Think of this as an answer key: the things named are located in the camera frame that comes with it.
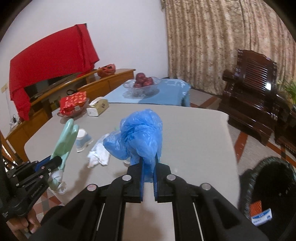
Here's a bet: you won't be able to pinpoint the beige patterned curtain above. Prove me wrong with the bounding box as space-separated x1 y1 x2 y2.
161 0 295 95

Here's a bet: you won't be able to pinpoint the blue plastic bag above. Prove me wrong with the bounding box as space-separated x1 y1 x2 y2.
103 109 163 182

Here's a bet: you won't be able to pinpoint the glass fruit bowl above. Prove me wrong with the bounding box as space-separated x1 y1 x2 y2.
123 77 162 97

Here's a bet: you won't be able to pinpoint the red cloth cover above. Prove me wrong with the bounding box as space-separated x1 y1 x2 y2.
9 24 99 121

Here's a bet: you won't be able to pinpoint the tissue box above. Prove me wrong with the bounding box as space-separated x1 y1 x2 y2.
86 97 109 117

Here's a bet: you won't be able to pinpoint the wooden tv cabinet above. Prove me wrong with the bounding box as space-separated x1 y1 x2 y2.
1 69 135 164

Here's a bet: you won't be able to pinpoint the white blue cardboard box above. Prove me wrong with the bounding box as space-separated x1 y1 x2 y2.
251 208 273 226

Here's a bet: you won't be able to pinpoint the glass plate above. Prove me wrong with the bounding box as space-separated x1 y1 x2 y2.
57 98 89 118

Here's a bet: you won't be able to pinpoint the red snack bag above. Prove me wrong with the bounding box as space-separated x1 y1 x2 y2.
59 91 87 113

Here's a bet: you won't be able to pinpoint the red apples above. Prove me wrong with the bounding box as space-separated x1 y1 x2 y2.
133 73 154 88

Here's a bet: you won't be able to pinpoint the orange red bag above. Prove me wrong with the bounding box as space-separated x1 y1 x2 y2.
97 64 116 77

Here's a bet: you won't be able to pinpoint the dark wooden armchair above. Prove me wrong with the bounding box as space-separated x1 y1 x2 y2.
218 49 288 145

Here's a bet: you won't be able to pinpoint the green rubber glove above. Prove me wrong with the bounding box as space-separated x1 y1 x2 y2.
48 119 79 194

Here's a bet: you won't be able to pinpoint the orange foam net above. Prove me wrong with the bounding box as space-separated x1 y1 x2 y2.
249 200 262 217

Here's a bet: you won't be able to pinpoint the white tissue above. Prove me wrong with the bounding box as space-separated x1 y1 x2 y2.
87 133 110 168

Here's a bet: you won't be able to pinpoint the person left hand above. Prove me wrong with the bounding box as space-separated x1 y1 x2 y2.
6 209 41 240

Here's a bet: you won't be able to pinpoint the light blue tablecloth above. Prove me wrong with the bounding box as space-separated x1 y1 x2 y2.
104 79 191 107

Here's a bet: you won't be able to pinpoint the green potted plant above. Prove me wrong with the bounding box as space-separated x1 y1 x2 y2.
277 79 295 104

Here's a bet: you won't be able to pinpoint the black trash bin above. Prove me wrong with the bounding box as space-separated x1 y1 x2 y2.
238 157 295 240

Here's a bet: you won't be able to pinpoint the blue white paper cup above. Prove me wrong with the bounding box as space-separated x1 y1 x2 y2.
75 128 93 153

